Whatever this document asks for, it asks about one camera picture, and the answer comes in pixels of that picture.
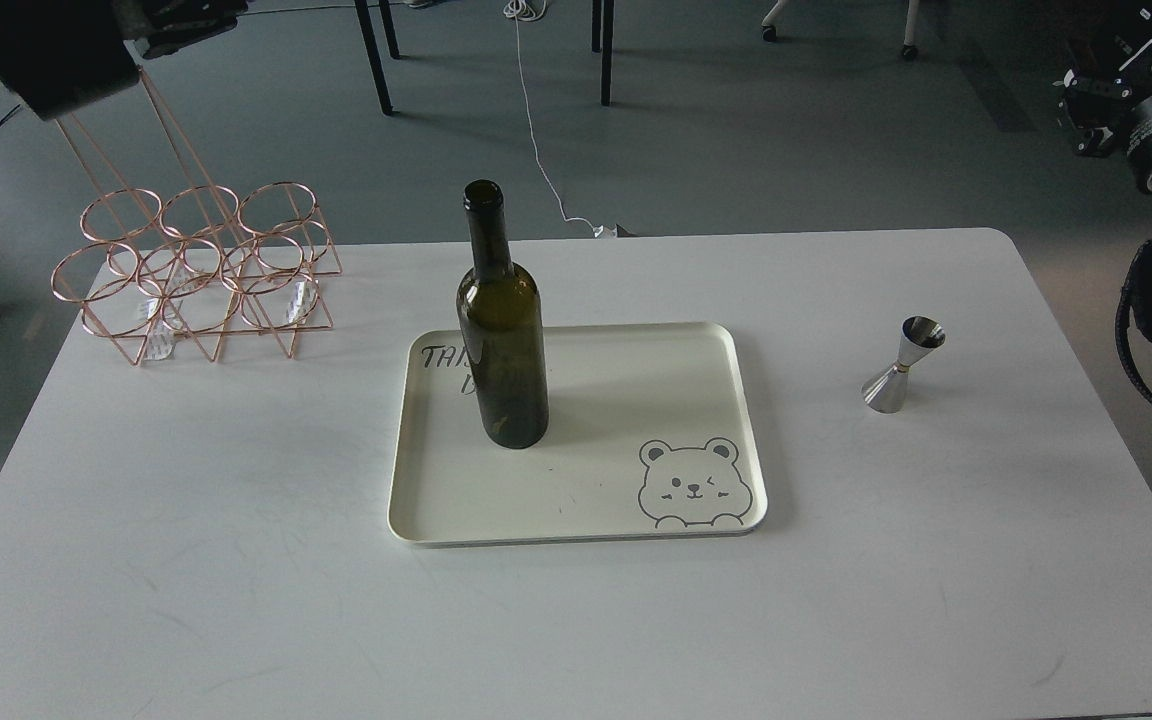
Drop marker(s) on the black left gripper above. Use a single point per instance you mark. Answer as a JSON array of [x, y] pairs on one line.
[[60, 56]]

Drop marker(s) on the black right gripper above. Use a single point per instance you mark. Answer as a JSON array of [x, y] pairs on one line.
[[1110, 74]]

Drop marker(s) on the stainless steel jigger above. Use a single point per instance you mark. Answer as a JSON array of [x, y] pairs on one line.
[[887, 391]]

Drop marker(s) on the dark green wine bottle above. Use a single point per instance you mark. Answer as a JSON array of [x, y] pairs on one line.
[[499, 310]]

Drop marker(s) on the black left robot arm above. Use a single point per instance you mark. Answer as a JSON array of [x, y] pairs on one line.
[[59, 56]]

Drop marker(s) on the black table legs left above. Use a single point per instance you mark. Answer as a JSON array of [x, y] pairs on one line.
[[376, 22]]

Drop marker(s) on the black table legs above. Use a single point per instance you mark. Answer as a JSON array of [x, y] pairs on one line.
[[376, 22], [602, 44]]

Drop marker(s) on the white office chair base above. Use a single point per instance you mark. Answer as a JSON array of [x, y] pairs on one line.
[[837, 20]]

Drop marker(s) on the black table legs right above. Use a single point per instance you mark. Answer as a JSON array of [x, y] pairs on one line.
[[602, 44]]

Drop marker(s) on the cream bear serving tray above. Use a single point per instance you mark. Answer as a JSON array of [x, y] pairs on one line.
[[649, 436]]

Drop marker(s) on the rose gold wire wine rack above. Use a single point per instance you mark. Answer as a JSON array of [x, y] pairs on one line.
[[200, 266]]

